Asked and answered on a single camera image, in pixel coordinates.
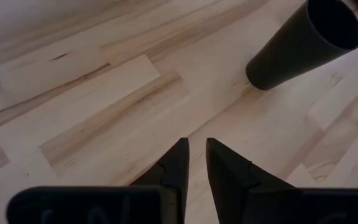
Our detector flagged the tall black cup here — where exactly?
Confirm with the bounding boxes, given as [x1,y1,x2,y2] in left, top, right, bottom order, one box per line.
[245,0,358,91]

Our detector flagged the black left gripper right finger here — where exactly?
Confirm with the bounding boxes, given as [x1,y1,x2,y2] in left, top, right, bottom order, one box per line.
[205,138,295,224]

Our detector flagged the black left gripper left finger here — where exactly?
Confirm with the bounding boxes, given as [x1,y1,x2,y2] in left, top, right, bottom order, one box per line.
[129,137,190,224]

